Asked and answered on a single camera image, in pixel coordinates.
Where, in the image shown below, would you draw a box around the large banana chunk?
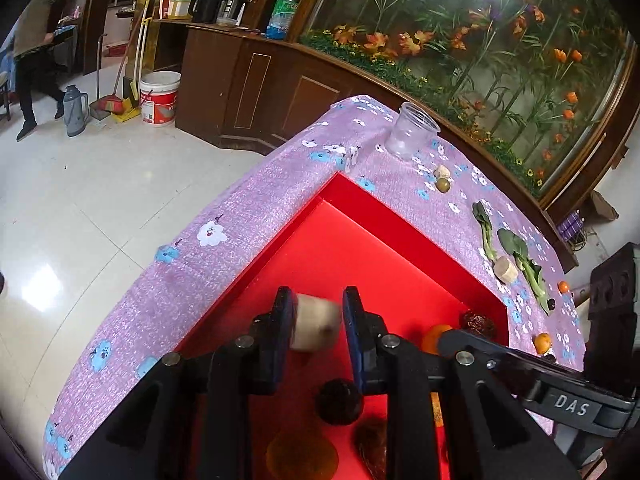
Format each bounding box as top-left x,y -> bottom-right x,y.
290,294 -> 342,352

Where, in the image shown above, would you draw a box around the orange tangerine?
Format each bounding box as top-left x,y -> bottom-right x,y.
533,333 -> 552,356
266,434 -> 338,480
421,324 -> 452,356

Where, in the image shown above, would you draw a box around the red tray box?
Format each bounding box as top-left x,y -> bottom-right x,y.
179,176 -> 508,479

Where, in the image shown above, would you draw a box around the dark plum near gripper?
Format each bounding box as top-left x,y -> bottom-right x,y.
314,378 -> 363,426

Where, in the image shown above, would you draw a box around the dark red plum in tray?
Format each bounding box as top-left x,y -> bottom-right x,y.
352,416 -> 387,480

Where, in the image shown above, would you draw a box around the red date in tray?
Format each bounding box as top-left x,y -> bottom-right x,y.
460,311 -> 496,340

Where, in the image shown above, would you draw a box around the banana chunk far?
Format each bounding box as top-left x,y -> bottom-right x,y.
492,256 -> 518,285

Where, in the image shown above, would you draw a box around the small green leaf vegetable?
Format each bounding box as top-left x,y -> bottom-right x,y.
472,202 -> 498,263

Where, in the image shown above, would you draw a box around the green olive fruit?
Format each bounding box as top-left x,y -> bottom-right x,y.
436,178 -> 450,193

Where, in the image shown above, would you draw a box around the large green leaf vegetable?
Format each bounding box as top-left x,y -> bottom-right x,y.
497,229 -> 551,315

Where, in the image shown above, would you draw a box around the small banana piece far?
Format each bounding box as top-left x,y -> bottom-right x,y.
434,165 -> 451,180

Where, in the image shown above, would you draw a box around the purple spray cans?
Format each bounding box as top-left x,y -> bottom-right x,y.
556,210 -> 584,244

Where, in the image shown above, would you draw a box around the purple floral tablecloth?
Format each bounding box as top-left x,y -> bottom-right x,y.
42,96 -> 585,479

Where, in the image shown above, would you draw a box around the clear plastic cup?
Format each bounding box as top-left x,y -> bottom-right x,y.
385,102 -> 440,162

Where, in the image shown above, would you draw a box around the white red bucket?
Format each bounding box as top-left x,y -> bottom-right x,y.
139,70 -> 181,126

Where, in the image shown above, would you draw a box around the grey thermos on floor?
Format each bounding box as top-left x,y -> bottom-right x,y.
63,84 -> 89,138

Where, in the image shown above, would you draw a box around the flower aquarium display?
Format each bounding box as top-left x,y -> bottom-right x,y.
300,0 -> 634,196

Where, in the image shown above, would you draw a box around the water bottle blue label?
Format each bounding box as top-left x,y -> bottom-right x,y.
265,0 -> 299,40

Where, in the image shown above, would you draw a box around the person in background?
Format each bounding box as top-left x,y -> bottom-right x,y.
13,0 -> 66,142

